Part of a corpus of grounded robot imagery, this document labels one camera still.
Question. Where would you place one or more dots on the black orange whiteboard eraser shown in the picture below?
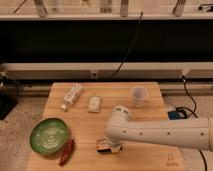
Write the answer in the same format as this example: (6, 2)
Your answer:
(103, 146)

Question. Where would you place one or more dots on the blue black connector box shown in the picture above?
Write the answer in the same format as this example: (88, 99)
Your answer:
(177, 114)

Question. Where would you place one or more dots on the clear plastic cup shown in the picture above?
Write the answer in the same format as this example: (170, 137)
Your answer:
(138, 95)

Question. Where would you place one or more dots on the white plastic bottle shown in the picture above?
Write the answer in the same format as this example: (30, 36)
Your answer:
(71, 97)

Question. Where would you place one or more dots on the red chili pepper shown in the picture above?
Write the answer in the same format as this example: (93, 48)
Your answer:
(67, 152)

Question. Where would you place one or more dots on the green ribbed bowl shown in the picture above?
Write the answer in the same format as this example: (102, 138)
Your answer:
(49, 136)

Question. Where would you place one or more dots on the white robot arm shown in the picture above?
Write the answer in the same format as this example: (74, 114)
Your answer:
(195, 133)

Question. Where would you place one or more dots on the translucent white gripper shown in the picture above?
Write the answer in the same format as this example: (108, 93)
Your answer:
(115, 148)

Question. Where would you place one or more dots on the black object at left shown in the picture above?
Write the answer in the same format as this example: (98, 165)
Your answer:
(7, 103)

